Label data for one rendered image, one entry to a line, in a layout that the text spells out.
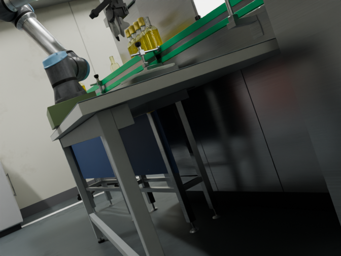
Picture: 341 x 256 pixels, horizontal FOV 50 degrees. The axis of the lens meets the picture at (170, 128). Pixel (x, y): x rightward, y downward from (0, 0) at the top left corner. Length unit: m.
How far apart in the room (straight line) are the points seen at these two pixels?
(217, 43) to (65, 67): 0.67
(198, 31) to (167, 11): 0.45
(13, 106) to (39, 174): 0.91
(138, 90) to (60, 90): 0.77
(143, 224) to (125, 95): 0.34
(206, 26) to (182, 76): 0.61
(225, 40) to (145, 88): 0.60
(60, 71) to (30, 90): 3.33
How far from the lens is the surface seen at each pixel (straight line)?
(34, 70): 5.06
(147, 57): 1.95
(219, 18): 1.53
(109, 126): 0.97
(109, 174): 2.76
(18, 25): 2.00
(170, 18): 2.04
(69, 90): 1.67
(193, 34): 1.66
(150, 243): 1.02
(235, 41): 1.45
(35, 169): 4.95
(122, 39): 2.58
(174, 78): 0.99
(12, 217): 4.28
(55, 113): 1.61
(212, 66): 1.05
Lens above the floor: 0.66
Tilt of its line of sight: 3 degrees down
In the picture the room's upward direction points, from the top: 20 degrees counter-clockwise
